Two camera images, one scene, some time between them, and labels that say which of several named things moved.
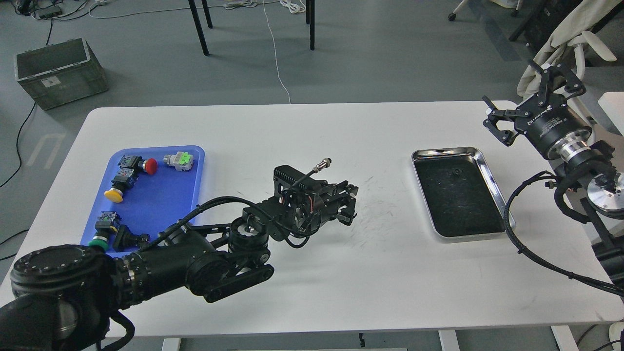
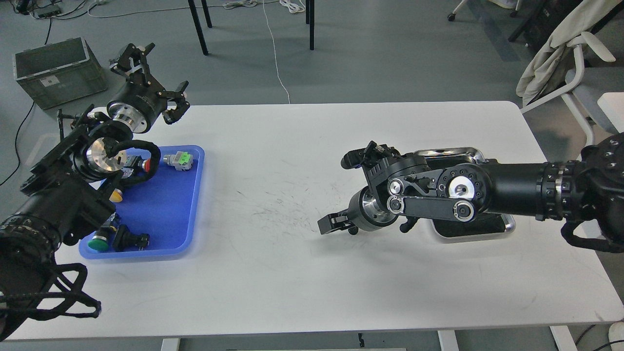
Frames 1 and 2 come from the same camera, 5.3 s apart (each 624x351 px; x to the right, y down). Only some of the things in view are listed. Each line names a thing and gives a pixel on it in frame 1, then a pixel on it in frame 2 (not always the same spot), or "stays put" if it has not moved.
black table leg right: x=310 y=20 stays put
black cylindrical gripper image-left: x=296 y=208 -> x=139 y=105
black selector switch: x=126 y=241 stays put
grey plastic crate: x=59 y=74 stays put
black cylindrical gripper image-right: x=547 y=120 -> x=365 y=213
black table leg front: x=193 y=9 stays put
